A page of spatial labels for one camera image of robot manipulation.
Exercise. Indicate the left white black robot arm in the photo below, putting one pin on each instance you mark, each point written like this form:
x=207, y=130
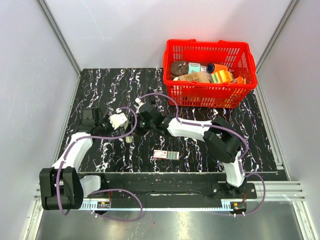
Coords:
x=60, y=186

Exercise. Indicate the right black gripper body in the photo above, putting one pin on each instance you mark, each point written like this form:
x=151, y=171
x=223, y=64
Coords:
x=143, y=126

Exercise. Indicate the red plastic basket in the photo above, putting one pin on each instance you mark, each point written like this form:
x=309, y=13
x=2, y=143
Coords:
x=236, y=55

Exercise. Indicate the brown round bun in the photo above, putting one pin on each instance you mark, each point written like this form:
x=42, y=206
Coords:
x=179, y=68

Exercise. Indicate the black marble pattern mat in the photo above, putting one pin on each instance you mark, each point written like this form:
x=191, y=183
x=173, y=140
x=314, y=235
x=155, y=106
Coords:
x=111, y=88

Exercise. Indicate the orange bottle blue cap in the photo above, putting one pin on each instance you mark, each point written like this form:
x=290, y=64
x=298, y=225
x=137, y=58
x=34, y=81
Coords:
x=214, y=67

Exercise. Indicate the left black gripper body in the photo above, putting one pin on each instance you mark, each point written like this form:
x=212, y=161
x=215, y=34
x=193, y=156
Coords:
x=106, y=127

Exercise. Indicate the brown cardboard box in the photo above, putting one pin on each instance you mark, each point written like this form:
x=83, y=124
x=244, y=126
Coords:
x=199, y=77

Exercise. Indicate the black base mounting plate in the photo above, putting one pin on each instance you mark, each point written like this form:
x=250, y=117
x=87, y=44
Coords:
x=170, y=191

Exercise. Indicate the teal white small box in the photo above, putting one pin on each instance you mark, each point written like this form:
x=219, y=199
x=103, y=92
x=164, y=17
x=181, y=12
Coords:
x=194, y=67

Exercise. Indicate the red white staples box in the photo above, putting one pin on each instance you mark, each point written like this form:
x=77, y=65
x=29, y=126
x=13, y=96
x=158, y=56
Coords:
x=164, y=154

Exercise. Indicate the orange packet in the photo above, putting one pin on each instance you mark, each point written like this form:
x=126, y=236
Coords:
x=239, y=80

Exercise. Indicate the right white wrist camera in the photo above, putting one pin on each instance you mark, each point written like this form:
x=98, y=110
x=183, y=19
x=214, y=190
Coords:
x=139, y=103

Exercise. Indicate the beige stapler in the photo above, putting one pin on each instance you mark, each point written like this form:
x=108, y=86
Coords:
x=129, y=139

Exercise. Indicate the yellow green striped box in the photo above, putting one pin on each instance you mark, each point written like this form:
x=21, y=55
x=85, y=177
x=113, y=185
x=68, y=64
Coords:
x=222, y=76

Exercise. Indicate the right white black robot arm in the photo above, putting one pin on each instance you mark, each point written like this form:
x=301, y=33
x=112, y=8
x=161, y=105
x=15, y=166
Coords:
x=221, y=141

